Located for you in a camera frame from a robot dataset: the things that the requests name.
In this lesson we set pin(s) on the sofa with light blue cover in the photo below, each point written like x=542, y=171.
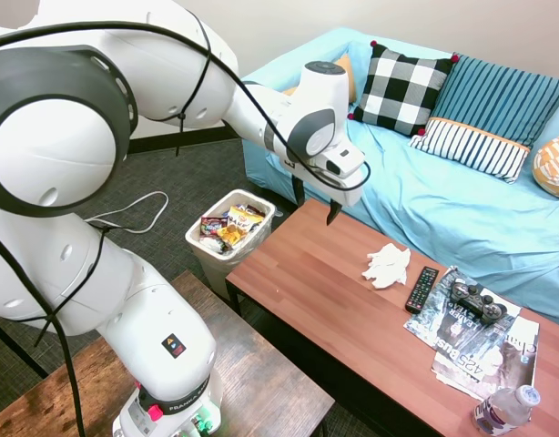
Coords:
x=443, y=218

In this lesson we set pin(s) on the plain orange pillow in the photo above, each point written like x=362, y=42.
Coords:
x=350, y=77

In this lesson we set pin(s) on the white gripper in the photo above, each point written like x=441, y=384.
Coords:
x=348, y=191

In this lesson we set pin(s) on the blue striped pillow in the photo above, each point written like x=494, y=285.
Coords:
x=498, y=100

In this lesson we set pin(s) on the black and white checkered pillow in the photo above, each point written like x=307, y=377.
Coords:
x=398, y=91

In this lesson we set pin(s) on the clear plastic water bottle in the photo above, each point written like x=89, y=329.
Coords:
x=502, y=412

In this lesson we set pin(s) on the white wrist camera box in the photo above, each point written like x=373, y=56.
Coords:
x=341, y=161

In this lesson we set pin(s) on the white and yellow chips bag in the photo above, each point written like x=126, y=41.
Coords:
x=244, y=217

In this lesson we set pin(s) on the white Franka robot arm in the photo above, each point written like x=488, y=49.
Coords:
x=47, y=145

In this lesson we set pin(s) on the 425 business magazine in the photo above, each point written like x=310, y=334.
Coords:
x=498, y=364

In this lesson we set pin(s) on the brown candy bag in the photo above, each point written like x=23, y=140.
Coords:
x=213, y=225

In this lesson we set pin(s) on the beige plastic trash bin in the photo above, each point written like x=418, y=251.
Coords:
x=211, y=271

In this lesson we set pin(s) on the dark cover glossy magazine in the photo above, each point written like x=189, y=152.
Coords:
x=436, y=323

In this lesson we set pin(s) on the reddish wood coffee table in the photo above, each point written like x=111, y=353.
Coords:
x=316, y=291

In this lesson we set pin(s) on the black game controller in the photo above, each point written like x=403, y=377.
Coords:
x=473, y=302

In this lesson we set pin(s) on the black tv remote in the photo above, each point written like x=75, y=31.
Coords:
x=422, y=290

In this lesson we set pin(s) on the white navy striped pillow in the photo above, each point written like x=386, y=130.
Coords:
x=470, y=145

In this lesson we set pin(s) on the orange and white patterned pillow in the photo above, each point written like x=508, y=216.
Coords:
x=555, y=166

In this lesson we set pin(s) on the yellow snack bag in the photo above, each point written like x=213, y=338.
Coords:
x=231, y=236

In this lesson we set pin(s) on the red snack wrapper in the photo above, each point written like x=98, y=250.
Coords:
x=256, y=210

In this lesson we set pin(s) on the rustic wooden robot table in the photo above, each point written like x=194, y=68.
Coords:
x=261, y=387

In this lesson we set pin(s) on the white tissue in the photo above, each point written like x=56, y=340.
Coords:
x=386, y=268

